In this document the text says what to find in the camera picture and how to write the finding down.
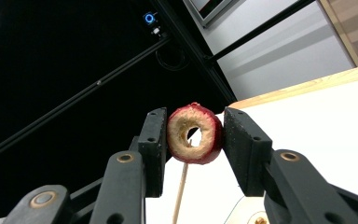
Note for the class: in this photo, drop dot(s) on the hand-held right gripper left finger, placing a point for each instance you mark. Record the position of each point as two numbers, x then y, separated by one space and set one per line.
154 149

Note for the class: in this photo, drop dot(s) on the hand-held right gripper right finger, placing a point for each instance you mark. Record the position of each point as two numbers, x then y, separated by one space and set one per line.
245 149

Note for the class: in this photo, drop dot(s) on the wooden skewer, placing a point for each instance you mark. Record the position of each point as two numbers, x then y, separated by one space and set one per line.
180 193

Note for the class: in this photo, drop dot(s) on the white rectangular tray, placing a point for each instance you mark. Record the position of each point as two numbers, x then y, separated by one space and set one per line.
245 211

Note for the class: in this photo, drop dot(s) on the grey framed monitor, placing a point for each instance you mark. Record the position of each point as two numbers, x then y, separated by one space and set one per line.
211 11

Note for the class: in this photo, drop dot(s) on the wooden panel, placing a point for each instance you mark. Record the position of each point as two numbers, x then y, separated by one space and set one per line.
351 28

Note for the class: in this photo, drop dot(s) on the black metal frame bar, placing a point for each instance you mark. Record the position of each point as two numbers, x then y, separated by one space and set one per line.
74 98
261 28

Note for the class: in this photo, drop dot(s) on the black metal frame post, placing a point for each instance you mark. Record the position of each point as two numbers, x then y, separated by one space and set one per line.
195 49

